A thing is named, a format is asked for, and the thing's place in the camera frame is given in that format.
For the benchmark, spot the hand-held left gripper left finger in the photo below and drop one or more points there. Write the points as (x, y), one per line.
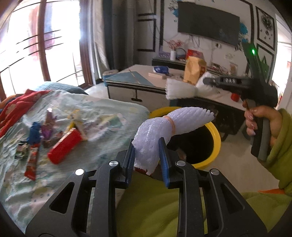
(131, 159)

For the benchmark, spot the red patterned blanket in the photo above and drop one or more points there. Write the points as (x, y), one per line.
(16, 109)

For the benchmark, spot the red flower sprigs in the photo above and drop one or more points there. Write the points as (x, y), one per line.
(174, 44)

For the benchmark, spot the white coffee table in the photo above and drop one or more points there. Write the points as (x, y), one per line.
(141, 79)

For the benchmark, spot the white foam net with band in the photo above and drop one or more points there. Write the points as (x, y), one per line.
(159, 127)

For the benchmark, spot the blue flower wall decal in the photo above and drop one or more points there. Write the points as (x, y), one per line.
(244, 32)

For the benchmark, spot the long red snack packet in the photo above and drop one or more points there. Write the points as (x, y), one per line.
(32, 164)

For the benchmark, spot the red bottle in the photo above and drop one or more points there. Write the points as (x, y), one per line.
(235, 97)

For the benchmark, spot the blue packet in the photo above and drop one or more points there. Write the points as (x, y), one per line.
(161, 69)

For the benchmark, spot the brown paper bag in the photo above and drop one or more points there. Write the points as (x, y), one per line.
(192, 70)

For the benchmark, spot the yellow trash bin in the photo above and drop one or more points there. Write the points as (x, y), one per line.
(212, 145)

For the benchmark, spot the small dark snack packet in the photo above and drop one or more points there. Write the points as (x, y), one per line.
(21, 151)

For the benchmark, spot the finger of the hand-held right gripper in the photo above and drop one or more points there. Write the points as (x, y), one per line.
(211, 82)

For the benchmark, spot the white vase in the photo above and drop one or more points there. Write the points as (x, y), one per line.
(173, 55)

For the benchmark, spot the framed picture with green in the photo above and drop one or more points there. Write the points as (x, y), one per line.
(265, 66)

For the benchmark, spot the black framed wall picture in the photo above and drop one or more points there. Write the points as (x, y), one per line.
(265, 22)

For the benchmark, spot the brown framed window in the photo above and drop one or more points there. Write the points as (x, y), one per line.
(22, 45)

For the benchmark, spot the red gift box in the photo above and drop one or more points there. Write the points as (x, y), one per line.
(195, 53)

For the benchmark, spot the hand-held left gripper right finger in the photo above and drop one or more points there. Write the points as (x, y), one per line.
(163, 159)

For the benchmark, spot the blue wrapper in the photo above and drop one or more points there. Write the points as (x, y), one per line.
(35, 133)

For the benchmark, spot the flat white box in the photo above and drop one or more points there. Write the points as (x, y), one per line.
(157, 75)

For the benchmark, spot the person's right forearm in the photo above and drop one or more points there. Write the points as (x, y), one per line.
(282, 155)

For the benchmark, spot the pale curtain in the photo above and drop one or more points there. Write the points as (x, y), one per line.
(100, 34)

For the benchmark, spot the person's green clothing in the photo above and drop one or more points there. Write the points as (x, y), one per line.
(148, 209)

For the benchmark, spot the teal quilted blanket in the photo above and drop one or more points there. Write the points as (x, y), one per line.
(57, 87)

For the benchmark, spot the person's right hand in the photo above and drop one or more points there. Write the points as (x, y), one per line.
(273, 123)

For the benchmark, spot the black television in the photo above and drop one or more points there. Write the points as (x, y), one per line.
(205, 22)

